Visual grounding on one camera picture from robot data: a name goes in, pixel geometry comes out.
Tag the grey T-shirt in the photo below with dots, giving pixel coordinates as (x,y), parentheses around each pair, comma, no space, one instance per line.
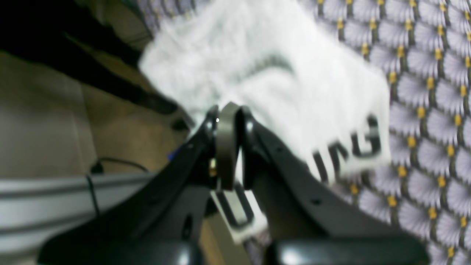
(322,99)

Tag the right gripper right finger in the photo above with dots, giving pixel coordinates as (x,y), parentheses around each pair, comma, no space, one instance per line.
(308,223)

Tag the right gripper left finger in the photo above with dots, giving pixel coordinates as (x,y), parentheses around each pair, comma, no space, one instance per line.
(161,223)

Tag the fan-patterned tablecloth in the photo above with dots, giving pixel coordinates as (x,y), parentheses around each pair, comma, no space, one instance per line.
(424,48)

